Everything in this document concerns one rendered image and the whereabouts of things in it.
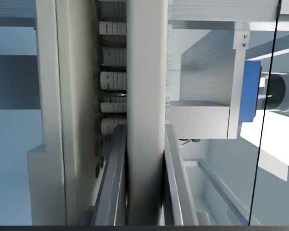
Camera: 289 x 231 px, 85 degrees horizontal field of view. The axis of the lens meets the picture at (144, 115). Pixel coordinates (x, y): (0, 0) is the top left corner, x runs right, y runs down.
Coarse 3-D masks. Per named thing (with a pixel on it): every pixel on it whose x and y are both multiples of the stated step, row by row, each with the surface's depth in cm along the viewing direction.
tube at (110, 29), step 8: (96, 24) 11; (104, 24) 11; (112, 24) 11; (120, 24) 11; (168, 24) 11; (96, 32) 11; (104, 32) 11; (112, 32) 11; (120, 32) 11; (168, 32) 11; (96, 40) 11; (104, 40) 11; (112, 40) 11; (120, 40) 11; (168, 40) 11
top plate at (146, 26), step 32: (128, 0) 7; (160, 0) 7; (128, 32) 7; (160, 32) 7; (128, 64) 8; (160, 64) 8; (128, 96) 8; (160, 96) 8; (128, 128) 8; (160, 128) 8; (128, 160) 8; (160, 160) 8; (128, 192) 8; (160, 192) 8; (128, 224) 9; (160, 224) 9
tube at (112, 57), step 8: (96, 48) 11; (104, 48) 11; (112, 48) 11; (120, 48) 11; (96, 56) 11; (104, 56) 11; (112, 56) 11; (120, 56) 11; (168, 56) 11; (96, 64) 11; (104, 64) 11; (112, 64) 11; (120, 64) 11; (168, 64) 12
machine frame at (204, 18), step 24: (0, 0) 36; (24, 0) 36; (192, 0) 37; (216, 0) 37; (240, 0) 37; (264, 0) 37; (0, 24) 40; (24, 24) 40; (192, 24) 40; (216, 24) 40; (240, 24) 40; (264, 24) 40; (264, 48) 77; (240, 216) 96
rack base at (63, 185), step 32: (64, 0) 7; (64, 32) 7; (64, 64) 7; (64, 96) 8; (64, 128) 8; (32, 160) 8; (64, 160) 8; (96, 160) 12; (32, 192) 8; (64, 192) 8; (96, 192) 12; (32, 224) 8; (64, 224) 8
